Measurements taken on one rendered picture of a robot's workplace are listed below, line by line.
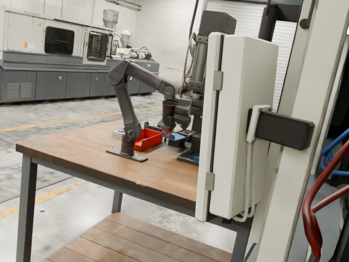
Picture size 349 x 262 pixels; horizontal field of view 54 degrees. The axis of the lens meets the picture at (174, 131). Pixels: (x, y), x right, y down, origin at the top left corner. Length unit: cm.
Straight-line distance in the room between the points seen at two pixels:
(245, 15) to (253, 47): 1074
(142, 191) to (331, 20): 94
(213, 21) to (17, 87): 529
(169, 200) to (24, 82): 579
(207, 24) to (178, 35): 1025
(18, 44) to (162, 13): 682
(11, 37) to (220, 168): 614
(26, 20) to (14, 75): 99
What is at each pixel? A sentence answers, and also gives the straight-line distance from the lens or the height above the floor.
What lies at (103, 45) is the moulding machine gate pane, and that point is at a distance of 839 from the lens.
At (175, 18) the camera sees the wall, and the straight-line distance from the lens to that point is 1232.
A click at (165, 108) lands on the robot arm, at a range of 154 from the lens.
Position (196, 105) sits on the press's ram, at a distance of 187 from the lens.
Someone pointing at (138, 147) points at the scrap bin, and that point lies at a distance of 175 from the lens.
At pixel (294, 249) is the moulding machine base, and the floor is 97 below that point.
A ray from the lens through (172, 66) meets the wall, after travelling 1220.
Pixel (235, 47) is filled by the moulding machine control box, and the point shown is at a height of 144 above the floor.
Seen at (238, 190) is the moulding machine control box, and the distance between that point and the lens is 71.
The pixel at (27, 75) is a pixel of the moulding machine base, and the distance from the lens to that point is 693.
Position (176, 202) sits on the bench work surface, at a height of 87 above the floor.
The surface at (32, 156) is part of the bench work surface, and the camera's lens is 166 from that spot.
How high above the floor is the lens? 141
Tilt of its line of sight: 13 degrees down
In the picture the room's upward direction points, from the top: 9 degrees clockwise
